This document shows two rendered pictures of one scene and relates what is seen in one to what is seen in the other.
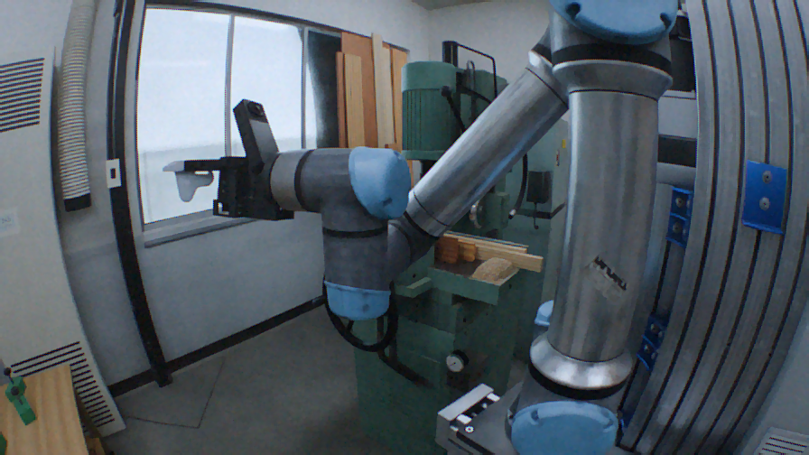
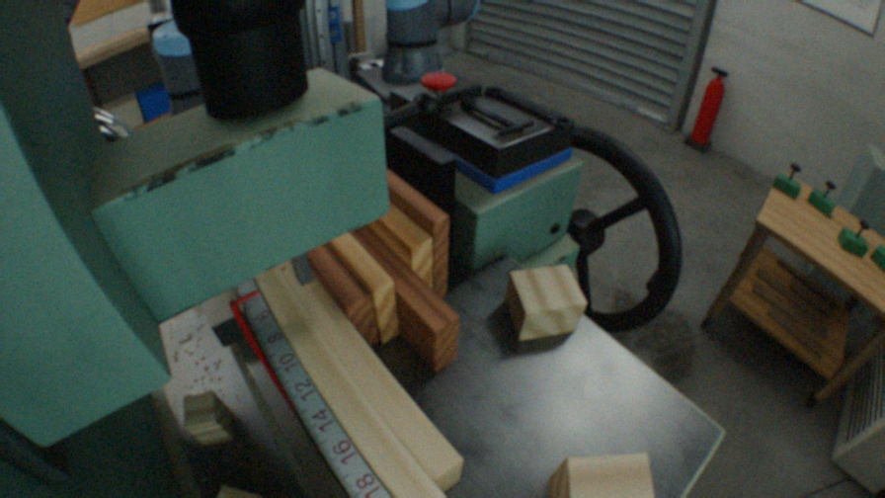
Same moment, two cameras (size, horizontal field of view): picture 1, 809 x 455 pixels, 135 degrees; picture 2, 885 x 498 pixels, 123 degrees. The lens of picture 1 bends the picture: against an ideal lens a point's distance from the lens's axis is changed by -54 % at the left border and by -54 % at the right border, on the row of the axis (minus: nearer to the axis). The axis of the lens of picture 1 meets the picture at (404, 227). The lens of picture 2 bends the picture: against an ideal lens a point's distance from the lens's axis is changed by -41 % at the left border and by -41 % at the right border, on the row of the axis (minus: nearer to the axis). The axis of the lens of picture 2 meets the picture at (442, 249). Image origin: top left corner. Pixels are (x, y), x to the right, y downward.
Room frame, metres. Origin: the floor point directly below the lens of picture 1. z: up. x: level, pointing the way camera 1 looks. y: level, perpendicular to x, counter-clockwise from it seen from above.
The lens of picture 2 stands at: (1.33, 0.05, 1.14)
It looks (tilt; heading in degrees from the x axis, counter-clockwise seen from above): 43 degrees down; 193
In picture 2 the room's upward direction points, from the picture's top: 1 degrees clockwise
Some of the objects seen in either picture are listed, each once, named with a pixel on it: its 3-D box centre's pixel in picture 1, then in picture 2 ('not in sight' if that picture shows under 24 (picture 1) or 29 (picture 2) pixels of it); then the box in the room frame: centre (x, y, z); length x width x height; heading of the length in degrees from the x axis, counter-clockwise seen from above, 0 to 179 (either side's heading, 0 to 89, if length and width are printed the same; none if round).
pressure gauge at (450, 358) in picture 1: (457, 363); not in sight; (0.85, -0.15, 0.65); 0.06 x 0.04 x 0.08; 52
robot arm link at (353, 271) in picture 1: (364, 264); not in sight; (0.41, 0.05, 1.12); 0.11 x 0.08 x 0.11; 156
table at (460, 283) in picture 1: (419, 266); (407, 260); (1.07, -0.05, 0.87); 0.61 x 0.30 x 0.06; 52
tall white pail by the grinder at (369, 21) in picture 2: not in sight; (361, 42); (-2.12, -1.52, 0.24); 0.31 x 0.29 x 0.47; 146
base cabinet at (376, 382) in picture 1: (440, 362); not in sight; (1.28, -0.15, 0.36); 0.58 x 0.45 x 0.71; 142
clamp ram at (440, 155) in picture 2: not in sight; (442, 174); (1.04, -0.02, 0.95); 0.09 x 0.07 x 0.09; 52
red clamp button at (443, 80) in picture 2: not in sight; (438, 81); (1.00, -0.03, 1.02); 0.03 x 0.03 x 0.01
